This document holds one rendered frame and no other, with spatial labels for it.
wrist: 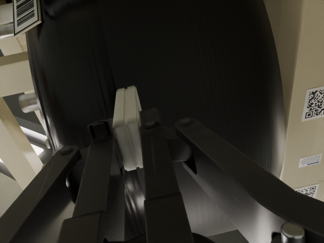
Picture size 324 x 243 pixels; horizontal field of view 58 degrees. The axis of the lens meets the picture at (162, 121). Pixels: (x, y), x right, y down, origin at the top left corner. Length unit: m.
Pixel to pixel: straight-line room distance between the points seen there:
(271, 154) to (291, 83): 0.23
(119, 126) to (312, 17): 0.41
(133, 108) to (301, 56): 0.41
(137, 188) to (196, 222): 0.11
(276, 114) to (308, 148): 0.34
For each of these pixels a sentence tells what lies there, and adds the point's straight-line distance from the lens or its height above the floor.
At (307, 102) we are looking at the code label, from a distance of 0.61.
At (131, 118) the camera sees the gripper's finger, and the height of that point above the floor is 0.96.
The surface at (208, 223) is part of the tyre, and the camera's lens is 0.42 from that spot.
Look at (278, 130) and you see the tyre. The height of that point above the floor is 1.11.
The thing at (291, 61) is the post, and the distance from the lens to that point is 0.56.
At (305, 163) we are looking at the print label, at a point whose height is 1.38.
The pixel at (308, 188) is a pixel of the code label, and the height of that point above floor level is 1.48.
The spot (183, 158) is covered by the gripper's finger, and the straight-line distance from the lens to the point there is 0.15.
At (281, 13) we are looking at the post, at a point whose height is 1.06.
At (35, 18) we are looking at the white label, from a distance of 0.36.
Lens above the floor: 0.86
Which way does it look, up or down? 38 degrees up
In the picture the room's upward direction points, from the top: 168 degrees clockwise
